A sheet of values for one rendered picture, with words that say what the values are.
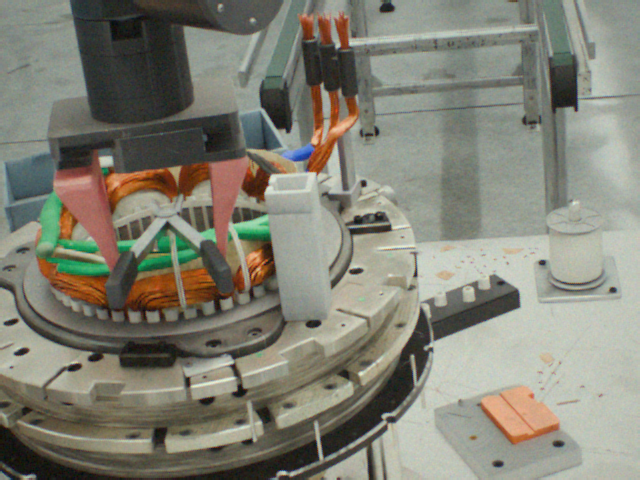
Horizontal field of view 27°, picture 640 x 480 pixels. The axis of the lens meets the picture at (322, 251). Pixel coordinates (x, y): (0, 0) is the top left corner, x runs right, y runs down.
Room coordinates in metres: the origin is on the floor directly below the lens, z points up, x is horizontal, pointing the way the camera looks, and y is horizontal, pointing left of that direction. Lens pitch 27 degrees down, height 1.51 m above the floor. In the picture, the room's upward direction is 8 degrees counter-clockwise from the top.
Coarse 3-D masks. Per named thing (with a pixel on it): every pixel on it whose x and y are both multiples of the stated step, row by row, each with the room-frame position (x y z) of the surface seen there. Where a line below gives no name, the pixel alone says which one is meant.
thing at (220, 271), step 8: (208, 240) 0.68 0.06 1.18; (200, 248) 0.68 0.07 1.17; (208, 248) 0.67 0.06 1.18; (216, 248) 0.67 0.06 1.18; (208, 256) 0.66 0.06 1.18; (216, 256) 0.66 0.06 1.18; (208, 264) 0.67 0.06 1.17; (216, 264) 0.65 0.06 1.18; (224, 264) 0.65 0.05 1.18; (208, 272) 0.67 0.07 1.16; (216, 272) 0.65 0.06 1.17; (224, 272) 0.65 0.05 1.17; (216, 280) 0.65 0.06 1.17; (224, 280) 0.65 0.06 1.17; (232, 280) 0.65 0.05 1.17; (224, 288) 0.65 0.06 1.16; (232, 288) 0.65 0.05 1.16
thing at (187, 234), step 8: (176, 216) 0.73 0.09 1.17; (168, 224) 0.72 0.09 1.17; (176, 224) 0.72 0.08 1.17; (184, 224) 0.72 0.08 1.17; (176, 232) 0.71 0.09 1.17; (184, 232) 0.71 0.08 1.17; (192, 232) 0.70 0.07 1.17; (184, 240) 0.70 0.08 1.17; (192, 240) 0.69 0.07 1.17; (200, 240) 0.69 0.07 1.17; (192, 248) 0.69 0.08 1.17; (200, 256) 0.68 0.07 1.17
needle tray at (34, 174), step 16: (256, 112) 1.17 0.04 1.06; (256, 128) 1.17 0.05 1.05; (272, 128) 1.12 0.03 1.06; (256, 144) 1.17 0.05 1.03; (272, 144) 1.13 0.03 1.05; (16, 160) 1.13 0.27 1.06; (32, 160) 1.13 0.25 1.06; (48, 160) 1.14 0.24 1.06; (16, 176) 1.13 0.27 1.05; (32, 176) 1.13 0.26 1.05; (48, 176) 1.14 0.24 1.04; (16, 192) 1.13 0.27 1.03; (32, 192) 1.13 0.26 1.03; (48, 192) 1.13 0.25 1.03; (16, 208) 1.03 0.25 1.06; (32, 208) 1.03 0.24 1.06; (16, 224) 1.03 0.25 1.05
